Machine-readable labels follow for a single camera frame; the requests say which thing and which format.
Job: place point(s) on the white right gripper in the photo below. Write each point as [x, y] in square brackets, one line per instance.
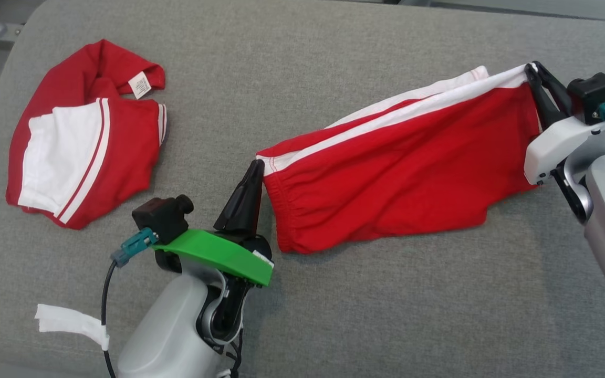
[549, 149]

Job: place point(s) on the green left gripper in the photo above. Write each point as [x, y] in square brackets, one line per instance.
[218, 252]

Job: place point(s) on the red white basketball jersey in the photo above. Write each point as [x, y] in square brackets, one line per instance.
[124, 147]

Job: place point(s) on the red shorts white stripe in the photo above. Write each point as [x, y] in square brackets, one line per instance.
[386, 184]

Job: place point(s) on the grey fabric sofa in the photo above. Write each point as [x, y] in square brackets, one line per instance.
[334, 315]

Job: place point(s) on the white tape tag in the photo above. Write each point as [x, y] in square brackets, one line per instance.
[61, 317]

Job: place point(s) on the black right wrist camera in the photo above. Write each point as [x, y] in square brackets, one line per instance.
[594, 94]

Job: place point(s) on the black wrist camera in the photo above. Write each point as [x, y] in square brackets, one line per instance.
[160, 218]
[594, 94]

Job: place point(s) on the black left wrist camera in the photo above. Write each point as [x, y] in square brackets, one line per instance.
[160, 218]

